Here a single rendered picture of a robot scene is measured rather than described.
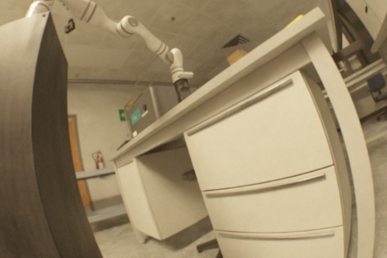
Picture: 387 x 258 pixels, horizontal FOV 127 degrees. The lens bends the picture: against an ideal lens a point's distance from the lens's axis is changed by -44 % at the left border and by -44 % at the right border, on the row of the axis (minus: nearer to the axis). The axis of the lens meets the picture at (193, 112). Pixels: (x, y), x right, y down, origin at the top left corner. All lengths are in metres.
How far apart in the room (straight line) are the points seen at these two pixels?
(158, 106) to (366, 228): 1.02
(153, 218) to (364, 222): 1.14
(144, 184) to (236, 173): 0.78
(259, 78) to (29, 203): 0.59
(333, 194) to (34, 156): 0.63
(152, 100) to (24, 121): 0.76
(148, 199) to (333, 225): 1.06
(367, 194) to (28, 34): 0.86
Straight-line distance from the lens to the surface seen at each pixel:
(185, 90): 0.88
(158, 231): 1.30
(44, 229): 0.33
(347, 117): 0.45
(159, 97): 0.99
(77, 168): 3.77
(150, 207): 1.25
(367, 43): 2.62
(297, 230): 0.58
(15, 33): 0.51
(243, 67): 0.48
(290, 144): 0.48
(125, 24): 0.83
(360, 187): 0.49
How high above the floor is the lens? 0.69
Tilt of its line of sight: 15 degrees up
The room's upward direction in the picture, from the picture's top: 17 degrees counter-clockwise
